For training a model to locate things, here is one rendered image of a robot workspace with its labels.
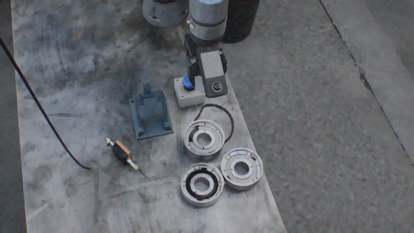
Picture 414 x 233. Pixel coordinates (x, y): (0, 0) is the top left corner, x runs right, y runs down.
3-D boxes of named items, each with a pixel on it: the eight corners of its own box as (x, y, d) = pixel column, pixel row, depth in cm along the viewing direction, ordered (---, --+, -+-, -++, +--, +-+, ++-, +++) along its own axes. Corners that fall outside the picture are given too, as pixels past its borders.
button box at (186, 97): (205, 103, 127) (206, 92, 123) (180, 108, 126) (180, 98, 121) (197, 80, 131) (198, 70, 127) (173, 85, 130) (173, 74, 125)
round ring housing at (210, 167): (220, 211, 110) (221, 205, 107) (177, 205, 111) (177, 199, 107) (224, 172, 116) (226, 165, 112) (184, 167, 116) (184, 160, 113)
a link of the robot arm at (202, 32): (232, 23, 89) (192, 31, 87) (229, 39, 92) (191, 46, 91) (220, -3, 92) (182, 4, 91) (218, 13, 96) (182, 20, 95)
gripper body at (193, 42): (213, 44, 107) (217, 8, 97) (225, 73, 103) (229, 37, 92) (182, 51, 105) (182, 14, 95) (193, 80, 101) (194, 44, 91)
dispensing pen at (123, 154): (145, 181, 109) (101, 137, 115) (146, 188, 113) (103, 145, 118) (152, 175, 110) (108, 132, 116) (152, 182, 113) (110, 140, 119)
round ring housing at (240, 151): (241, 147, 120) (243, 140, 117) (268, 175, 116) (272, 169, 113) (211, 170, 116) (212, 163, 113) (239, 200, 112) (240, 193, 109)
